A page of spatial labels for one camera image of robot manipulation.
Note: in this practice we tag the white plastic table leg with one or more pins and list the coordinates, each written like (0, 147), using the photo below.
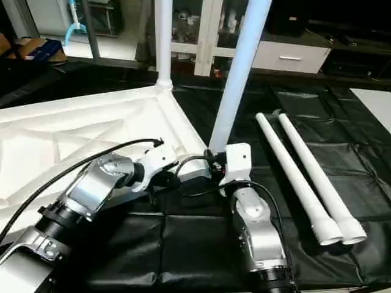
(163, 43)
(293, 171)
(238, 73)
(317, 171)

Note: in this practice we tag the white plastic table top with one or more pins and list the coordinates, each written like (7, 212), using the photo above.
(61, 140)

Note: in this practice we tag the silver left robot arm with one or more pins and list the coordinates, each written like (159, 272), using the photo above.
(91, 189)

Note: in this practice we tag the black work mat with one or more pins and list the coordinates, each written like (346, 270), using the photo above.
(201, 250)

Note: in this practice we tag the white glass-door cabinet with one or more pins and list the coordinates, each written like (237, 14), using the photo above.
(204, 36)

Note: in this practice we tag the white drawer unit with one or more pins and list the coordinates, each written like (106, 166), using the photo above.
(290, 58)

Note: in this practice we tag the white flat board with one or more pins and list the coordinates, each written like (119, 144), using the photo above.
(372, 107)

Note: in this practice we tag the black metal pole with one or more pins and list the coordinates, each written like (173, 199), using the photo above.
(91, 27)

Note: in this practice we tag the blue plastic tool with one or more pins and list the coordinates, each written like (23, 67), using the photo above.
(74, 27)

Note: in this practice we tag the brown cardboard box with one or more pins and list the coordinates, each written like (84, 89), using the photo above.
(40, 49)

